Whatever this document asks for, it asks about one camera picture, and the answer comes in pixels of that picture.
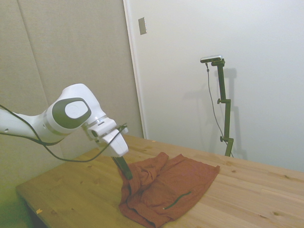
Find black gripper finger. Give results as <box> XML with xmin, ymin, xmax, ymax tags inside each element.
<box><xmin>112</xmin><ymin>156</ymin><xmax>124</xmax><ymax>175</ymax></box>
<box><xmin>116</xmin><ymin>156</ymin><xmax>133</xmax><ymax>181</ymax></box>

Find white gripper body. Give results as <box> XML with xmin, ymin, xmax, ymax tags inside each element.
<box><xmin>102</xmin><ymin>129</ymin><xmax>129</xmax><ymax>158</ymax></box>

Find rust red shorts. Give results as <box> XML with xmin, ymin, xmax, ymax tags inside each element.
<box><xmin>118</xmin><ymin>152</ymin><xmax>221</xmax><ymax>228</ymax></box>

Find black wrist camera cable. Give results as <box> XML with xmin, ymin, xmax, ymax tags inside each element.
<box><xmin>0</xmin><ymin>104</ymin><xmax>129</xmax><ymax>163</ymax></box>

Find white door frame trim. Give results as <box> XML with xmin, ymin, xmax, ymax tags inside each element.
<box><xmin>123</xmin><ymin>0</ymin><xmax>148</xmax><ymax>140</ymax></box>

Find black jointed camera stand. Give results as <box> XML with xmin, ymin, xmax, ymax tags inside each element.
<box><xmin>211</xmin><ymin>59</ymin><xmax>235</xmax><ymax>157</ymax></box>

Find grey wall plate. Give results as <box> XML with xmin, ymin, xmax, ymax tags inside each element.
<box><xmin>138</xmin><ymin>17</ymin><xmax>148</xmax><ymax>36</ymax></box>

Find silver camera bar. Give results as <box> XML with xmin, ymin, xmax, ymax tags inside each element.
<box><xmin>200</xmin><ymin>54</ymin><xmax>224</xmax><ymax>64</ymax></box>

